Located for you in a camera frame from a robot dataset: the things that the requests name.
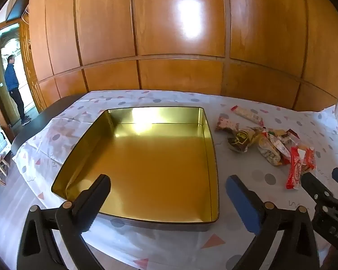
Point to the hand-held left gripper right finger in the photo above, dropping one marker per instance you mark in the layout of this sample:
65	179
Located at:
242	202

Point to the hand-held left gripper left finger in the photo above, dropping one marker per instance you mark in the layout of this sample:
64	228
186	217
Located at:
94	197

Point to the white snack packet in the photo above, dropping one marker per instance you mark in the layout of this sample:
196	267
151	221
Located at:
269	153

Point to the small red snack packet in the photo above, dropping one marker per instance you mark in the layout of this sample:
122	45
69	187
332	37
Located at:
293	134

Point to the dark brown snack packet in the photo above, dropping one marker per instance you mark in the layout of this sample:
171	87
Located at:
239	140

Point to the gold tin box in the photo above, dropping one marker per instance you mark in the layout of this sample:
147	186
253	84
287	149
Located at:
146	160

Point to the floral snack packet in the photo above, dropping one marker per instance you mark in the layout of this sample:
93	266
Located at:
226	123

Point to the long rice bar packet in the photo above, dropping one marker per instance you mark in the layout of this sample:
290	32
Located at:
248	114

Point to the patterned white tablecloth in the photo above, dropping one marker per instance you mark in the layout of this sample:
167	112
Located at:
186	242

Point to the wooden stool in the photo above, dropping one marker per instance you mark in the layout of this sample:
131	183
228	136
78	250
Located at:
1	164

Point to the carved wooden door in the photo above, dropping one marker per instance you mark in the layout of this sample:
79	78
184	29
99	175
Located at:
31	70

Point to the wooden wardrobe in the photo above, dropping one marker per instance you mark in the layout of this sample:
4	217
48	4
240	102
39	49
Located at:
171	33

